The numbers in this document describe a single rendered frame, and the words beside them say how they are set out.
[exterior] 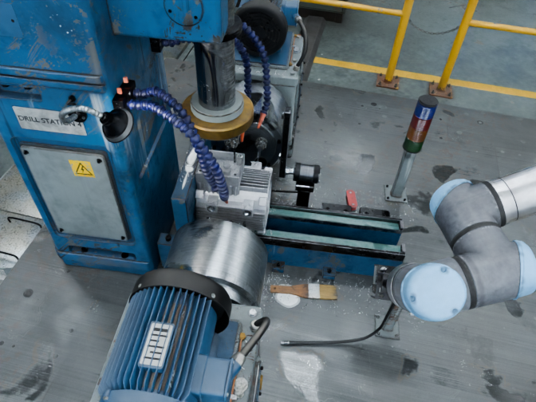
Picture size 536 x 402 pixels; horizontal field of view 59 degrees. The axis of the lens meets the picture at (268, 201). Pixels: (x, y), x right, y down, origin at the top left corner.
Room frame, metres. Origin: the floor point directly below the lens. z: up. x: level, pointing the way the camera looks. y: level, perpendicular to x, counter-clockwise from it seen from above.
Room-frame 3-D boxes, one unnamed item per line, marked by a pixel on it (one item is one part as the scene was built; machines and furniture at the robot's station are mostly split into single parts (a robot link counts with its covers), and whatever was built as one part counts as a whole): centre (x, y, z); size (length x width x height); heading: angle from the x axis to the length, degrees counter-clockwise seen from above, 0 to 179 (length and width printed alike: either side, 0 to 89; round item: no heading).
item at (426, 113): (1.19, -0.47, 1.19); 0.06 x 0.06 x 0.04
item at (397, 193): (1.19, -0.47, 1.01); 0.08 x 0.08 x 0.42; 85
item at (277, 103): (1.27, 0.07, 1.04); 0.41 x 0.25 x 0.25; 175
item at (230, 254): (0.59, 0.13, 1.04); 0.37 x 0.25 x 0.25; 175
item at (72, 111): (0.72, 0.35, 1.46); 0.18 x 0.11 x 0.13; 85
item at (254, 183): (0.94, 0.10, 1.02); 0.20 x 0.19 x 0.19; 85
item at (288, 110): (1.06, -0.04, 1.12); 0.04 x 0.03 x 0.26; 85
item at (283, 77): (1.53, 0.05, 0.99); 0.35 x 0.31 x 0.37; 175
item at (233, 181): (0.94, 0.14, 1.11); 0.12 x 0.11 x 0.07; 85
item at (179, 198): (0.95, 0.25, 0.97); 0.30 x 0.11 x 0.34; 175
